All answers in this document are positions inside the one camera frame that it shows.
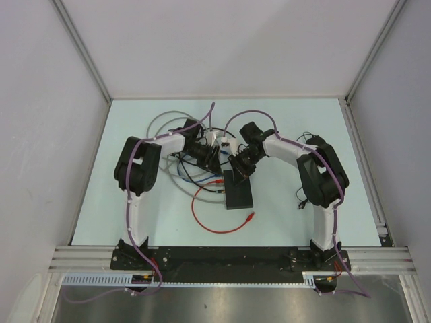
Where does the aluminium front frame rail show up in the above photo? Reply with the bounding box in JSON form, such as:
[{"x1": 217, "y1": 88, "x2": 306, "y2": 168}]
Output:
[{"x1": 48, "y1": 246, "x2": 416, "y2": 275}]

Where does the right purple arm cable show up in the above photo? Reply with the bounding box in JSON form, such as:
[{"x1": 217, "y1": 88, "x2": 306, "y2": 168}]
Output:
[{"x1": 224, "y1": 110, "x2": 371, "y2": 300}]

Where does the black network switch box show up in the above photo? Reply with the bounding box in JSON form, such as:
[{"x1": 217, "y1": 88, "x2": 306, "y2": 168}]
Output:
[{"x1": 223, "y1": 170, "x2": 253, "y2": 211}]

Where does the white slotted cable duct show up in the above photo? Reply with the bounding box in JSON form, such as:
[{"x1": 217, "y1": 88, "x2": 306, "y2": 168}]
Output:
[{"x1": 63, "y1": 273, "x2": 315, "y2": 288}]

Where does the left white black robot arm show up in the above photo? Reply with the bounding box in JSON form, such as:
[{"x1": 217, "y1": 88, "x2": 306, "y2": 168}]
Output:
[{"x1": 114, "y1": 119, "x2": 222, "y2": 269}]

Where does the grey ethernet cable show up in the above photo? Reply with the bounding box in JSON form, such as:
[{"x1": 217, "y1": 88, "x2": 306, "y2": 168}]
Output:
[{"x1": 147, "y1": 110, "x2": 228, "y2": 207}]

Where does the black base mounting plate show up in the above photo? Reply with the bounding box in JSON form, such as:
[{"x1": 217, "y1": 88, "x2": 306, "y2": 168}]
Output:
[{"x1": 110, "y1": 244, "x2": 351, "y2": 284}]

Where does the black power adapter cable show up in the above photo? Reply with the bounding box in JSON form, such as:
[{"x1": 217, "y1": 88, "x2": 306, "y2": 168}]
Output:
[{"x1": 294, "y1": 131, "x2": 326, "y2": 211}]

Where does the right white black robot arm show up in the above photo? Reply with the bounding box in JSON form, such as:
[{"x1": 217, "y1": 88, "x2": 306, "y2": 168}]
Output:
[{"x1": 222, "y1": 122, "x2": 350, "y2": 270}]

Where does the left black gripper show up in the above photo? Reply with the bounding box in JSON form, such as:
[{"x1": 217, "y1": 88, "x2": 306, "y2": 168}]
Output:
[{"x1": 183, "y1": 143, "x2": 222, "y2": 176}]

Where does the black ethernet cable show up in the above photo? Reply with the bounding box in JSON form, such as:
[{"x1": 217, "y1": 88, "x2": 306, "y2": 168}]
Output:
[{"x1": 168, "y1": 127, "x2": 236, "y2": 195}]

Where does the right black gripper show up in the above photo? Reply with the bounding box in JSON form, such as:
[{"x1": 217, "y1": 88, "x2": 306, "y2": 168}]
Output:
[{"x1": 228, "y1": 148, "x2": 263, "y2": 186}]

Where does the blue ethernet cable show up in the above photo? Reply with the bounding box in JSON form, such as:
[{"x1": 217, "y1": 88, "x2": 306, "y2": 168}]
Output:
[{"x1": 176, "y1": 147, "x2": 230, "y2": 184}]

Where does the red ethernet cable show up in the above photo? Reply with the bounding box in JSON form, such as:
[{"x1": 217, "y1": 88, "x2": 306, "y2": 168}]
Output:
[{"x1": 191, "y1": 180, "x2": 257, "y2": 234}]

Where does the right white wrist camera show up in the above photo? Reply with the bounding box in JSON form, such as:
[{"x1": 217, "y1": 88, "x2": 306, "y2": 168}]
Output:
[{"x1": 221, "y1": 137, "x2": 240, "y2": 155}]

